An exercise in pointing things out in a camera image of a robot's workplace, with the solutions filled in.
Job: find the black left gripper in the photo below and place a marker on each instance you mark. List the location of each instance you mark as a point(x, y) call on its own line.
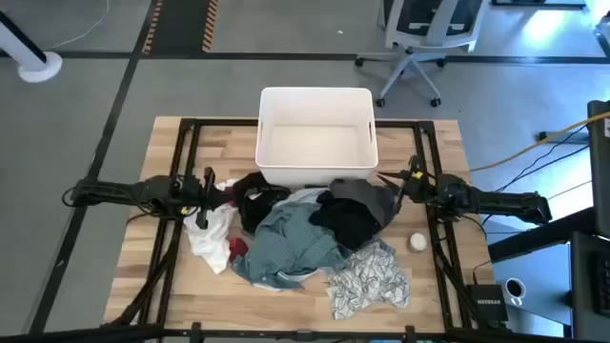
point(206, 200)

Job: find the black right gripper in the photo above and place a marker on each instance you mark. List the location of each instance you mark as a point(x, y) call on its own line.
point(421, 186)

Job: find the dark grey garment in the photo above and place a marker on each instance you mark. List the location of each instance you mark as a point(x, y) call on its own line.
point(367, 193)

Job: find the black garment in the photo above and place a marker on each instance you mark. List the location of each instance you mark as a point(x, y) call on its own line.
point(348, 221)
point(257, 209)

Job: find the red garment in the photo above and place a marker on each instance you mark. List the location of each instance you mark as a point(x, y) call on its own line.
point(238, 248)

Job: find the white black-patterned garment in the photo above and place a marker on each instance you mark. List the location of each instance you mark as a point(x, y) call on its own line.
point(367, 281)

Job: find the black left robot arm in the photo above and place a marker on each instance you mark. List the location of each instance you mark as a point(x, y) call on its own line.
point(119, 190)

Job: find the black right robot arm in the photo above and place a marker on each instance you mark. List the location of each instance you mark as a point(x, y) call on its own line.
point(500, 202)

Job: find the teal dotted shirt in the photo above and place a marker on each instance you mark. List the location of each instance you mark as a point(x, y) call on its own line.
point(286, 243)

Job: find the white plastic bin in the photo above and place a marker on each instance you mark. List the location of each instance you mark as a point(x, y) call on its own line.
point(314, 143)

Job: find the white mug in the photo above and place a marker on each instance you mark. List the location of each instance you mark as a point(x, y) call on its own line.
point(514, 289)

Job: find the white office chair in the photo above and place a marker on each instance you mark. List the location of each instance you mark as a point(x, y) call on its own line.
point(429, 24)

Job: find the grey power strip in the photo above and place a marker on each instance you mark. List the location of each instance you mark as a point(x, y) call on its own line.
point(564, 137)

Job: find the black hazard-striped floor mat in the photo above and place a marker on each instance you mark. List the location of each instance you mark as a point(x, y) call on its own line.
point(181, 24)

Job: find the black computer tower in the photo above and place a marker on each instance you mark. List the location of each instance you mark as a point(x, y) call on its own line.
point(599, 167)

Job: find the black metal table frame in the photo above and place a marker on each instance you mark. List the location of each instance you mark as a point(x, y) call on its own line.
point(224, 123)

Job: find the black Netgear network switch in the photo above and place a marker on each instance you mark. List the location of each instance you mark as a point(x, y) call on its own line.
point(487, 302)

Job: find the grey side desk black frame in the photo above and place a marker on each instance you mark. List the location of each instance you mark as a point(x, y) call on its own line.
point(538, 276)

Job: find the white post with round base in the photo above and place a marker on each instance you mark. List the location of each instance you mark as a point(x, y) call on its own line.
point(40, 66)

